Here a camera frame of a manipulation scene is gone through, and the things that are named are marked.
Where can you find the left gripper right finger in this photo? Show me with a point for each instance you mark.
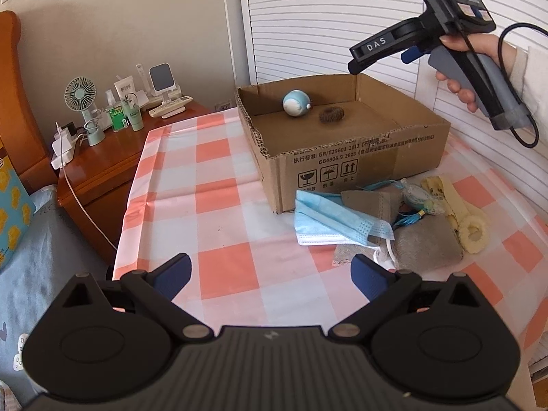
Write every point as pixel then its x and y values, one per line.
pixel 388 295

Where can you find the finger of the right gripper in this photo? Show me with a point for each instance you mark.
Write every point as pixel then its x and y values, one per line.
pixel 414 53

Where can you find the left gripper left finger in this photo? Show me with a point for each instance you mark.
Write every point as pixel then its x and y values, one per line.
pixel 152 295

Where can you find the grey sachet bag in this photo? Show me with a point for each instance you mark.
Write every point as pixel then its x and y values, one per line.
pixel 382 204

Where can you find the blue surgical face mask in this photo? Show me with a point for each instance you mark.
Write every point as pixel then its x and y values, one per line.
pixel 322 219

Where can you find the floral patchwork sachet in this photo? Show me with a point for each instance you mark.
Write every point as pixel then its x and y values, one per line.
pixel 416 202

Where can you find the brown hair scrunchie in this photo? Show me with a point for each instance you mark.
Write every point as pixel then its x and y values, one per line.
pixel 332 114

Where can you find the cream hair scrunchie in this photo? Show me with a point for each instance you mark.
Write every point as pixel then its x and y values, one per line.
pixel 473 234

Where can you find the yellow cleaning cloth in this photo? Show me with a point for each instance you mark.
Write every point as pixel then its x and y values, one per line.
pixel 461 214

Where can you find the blue plush doll keychain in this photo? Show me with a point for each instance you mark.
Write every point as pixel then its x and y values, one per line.
pixel 296 103

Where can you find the grey stuffed sachet pillow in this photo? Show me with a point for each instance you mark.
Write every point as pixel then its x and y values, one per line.
pixel 426 245

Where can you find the person right forearm sleeve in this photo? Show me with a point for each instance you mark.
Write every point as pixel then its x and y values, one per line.
pixel 529 77

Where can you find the person right hand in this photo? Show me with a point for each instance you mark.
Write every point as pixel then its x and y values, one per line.
pixel 486 44

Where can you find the pink checkered tablecloth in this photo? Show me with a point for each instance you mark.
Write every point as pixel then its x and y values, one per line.
pixel 197 191

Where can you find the brown cardboard box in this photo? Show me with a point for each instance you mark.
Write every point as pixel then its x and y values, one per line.
pixel 384 134

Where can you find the wooden nightstand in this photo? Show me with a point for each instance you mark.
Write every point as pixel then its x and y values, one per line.
pixel 94 187

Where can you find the white louvered closet doors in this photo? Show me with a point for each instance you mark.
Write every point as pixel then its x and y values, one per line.
pixel 285 39

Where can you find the green bottle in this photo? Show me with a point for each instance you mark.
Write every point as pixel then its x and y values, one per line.
pixel 115 110

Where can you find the white remote control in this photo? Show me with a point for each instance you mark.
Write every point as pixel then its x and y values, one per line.
pixel 171 108

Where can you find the wooden bed headboard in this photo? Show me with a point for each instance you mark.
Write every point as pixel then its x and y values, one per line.
pixel 20 134

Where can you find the white phone stand mirror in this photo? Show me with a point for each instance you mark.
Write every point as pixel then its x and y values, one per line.
pixel 164 86

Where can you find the green desk fan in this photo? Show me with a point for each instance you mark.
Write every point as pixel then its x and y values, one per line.
pixel 79 96

